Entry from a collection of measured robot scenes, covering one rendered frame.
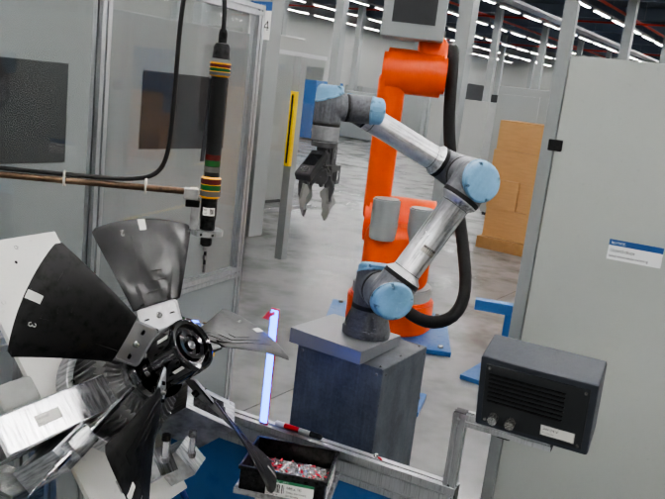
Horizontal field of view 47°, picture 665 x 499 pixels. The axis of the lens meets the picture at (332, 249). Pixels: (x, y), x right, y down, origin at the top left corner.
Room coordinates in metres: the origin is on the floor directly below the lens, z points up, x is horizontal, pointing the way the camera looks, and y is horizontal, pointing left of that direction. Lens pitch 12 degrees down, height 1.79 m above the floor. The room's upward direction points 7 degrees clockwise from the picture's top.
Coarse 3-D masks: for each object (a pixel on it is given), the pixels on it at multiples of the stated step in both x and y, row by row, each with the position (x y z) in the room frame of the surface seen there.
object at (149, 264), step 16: (112, 224) 1.71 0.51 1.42; (128, 224) 1.72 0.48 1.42; (160, 224) 1.76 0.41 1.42; (176, 224) 1.77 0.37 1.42; (96, 240) 1.67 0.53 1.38; (112, 240) 1.68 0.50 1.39; (128, 240) 1.69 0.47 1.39; (144, 240) 1.71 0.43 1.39; (160, 240) 1.72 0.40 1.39; (176, 240) 1.73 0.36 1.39; (112, 256) 1.66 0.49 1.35; (128, 256) 1.67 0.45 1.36; (144, 256) 1.67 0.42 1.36; (160, 256) 1.68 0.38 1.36; (176, 256) 1.69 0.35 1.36; (128, 272) 1.64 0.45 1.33; (144, 272) 1.64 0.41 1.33; (160, 272) 1.65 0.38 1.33; (176, 272) 1.66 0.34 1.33; (128, 288) 1.62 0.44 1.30; (144, 288) 1.62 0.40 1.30; (160, 288) 1.62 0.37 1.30; (176, 288) 1.63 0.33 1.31; (144, 304) 1.60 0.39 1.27
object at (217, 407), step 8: (216, 400) 1.52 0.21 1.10; (216, 408) 1.54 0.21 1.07; (224, 416) 1.50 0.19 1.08; (232, 424) 1.48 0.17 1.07; (240, 432) 1.51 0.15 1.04; (240, 440) 1.47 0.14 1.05; (248, 448) 1.47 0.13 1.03; (256, 448) 1.62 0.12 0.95; (256, 456) 1.48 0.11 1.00; (264, 456) 1.60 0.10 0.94; (256, 464) 1.45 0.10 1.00; (264, 464) 1.51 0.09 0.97; (264, 472) 1.46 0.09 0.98; (264, 480) 1.44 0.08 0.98; (272, 480) 1.48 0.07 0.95; (272, 488) 1.45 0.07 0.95
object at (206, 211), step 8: (224, 32) 1.62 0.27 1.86; (224, 40) 1.62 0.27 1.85; (216, 48) 1.61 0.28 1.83; (224, 48) 1.61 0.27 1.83; (216, 56) 1.61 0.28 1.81; (224, 56) 1.61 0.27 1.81; (208, 200) 1.61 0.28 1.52; (216, 200) 1.62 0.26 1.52; (208, 208) 1.61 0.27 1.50; (216, 208) 1.62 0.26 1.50; (200, 216) 1.62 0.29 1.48; (208, 216) 1.61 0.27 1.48; (216, 216) 1.62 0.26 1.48; (200, 224) 1.62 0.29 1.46; (208, 224) 1.61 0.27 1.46; (200, 240) 1.62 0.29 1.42; (208, 240) 1.61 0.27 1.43
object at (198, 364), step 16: (160, 336) 1.50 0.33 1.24; (176, 336) 1.51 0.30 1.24; (192, 336) 1.54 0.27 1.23; (160, 352) 1.48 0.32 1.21; (176, 352) 1.46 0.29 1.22; (192, 352) 1.51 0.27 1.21; (208, 352) 1.54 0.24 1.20; (128, 368) 1.50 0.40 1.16; (144, 368) 1.51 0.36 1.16; (160, 368) 1.48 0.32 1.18; (176, 368) 1.47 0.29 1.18; (192, 368) 1.47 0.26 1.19; (144, 384) 1.49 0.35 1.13; (176, 384) 1.55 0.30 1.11
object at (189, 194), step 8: (184, 192) 1.60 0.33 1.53; (192, 192) 1.60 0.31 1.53; (192, 200) 1.60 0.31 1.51; (192, 208) 1.60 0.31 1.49; (192, 216) 1.60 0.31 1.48; (192, 224) 1.60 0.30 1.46; (192, 232) 1.60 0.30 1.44; (200, 232) 1.59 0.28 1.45; (208, 232) 1.60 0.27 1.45; (216, 232) 1.61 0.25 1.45
